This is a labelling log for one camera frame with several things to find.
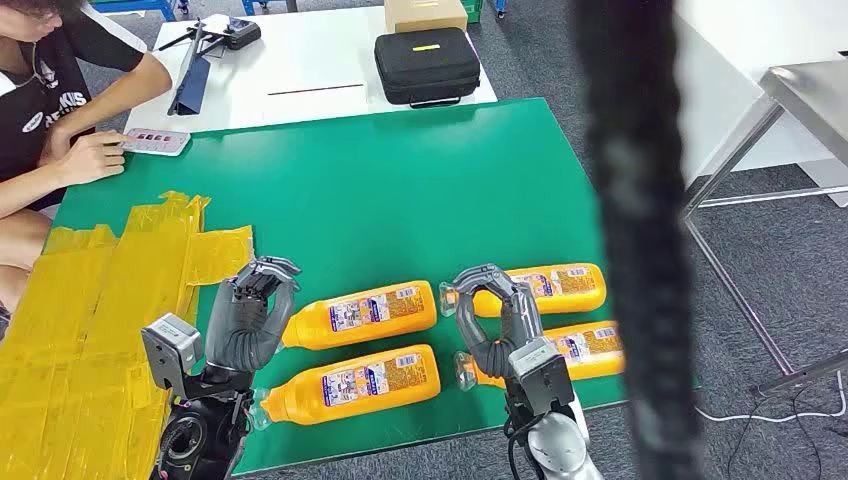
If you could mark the person's left forearm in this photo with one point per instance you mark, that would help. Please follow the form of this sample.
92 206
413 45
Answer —
112 102

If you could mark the brown cardboard box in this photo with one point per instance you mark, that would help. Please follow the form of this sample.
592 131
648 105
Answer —
424 14

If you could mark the green table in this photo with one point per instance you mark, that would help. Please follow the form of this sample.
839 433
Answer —
397 199

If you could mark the green plastic crate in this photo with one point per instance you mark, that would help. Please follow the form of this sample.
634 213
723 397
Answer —
472 8

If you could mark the person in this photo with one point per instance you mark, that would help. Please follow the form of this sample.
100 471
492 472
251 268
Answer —
33 99

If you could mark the stainless steel table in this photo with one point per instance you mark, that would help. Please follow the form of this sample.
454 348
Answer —
815 93

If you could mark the person's right hand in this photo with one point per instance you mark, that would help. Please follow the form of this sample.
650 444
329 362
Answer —
93 159

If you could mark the black zippered carrying case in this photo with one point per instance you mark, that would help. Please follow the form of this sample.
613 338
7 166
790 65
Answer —
427 66

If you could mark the dark blue tablet cover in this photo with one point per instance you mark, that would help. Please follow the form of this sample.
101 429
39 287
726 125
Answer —
192 86

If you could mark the blue metal frame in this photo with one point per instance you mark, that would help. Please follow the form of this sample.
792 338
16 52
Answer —
132 5
250 5

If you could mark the thin black rod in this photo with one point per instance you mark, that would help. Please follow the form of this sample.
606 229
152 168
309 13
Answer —
314 89

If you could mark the white partition panel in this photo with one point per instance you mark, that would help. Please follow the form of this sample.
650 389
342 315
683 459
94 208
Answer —
729 66

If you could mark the yellow taped plastic sheet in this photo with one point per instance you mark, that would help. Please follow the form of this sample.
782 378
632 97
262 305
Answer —
79 318

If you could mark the person's left hand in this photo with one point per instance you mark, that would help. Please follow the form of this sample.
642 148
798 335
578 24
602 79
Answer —
54 144

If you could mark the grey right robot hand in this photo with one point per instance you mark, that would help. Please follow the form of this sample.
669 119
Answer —
493 354

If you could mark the black remote controller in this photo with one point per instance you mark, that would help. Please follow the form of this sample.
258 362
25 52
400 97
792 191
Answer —
238 32

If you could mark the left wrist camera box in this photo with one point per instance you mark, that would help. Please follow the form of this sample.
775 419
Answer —
169 348

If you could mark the person's right forearm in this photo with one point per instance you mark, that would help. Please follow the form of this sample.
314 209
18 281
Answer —
26 189

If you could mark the orange detergent bottle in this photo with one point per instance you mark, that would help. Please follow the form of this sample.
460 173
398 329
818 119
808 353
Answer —
590 351
570 288
358 384
358 318

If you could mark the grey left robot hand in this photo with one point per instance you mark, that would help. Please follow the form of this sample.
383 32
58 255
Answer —
242 324

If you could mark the white table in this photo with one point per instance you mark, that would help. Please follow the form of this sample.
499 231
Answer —
298 60

